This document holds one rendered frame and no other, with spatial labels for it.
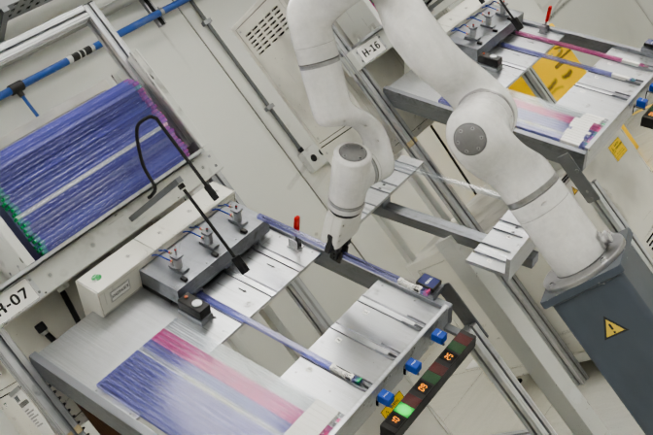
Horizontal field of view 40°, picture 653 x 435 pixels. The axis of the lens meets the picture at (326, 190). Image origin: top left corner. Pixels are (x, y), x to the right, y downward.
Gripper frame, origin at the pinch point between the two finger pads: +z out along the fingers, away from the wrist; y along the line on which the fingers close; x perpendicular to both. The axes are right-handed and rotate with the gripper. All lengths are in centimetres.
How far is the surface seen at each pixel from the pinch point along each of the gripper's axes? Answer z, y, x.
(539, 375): 36, -29, 49
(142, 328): 16, 38, -28
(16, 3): 52, -66, -213
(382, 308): 9.7, 0.0, 14.2
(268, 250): 15.4, -0.7, -21.7
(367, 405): 7.9, 25.8, 27.8
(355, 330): 9.8, 9.8, 13.1
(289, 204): 150, -131, -110
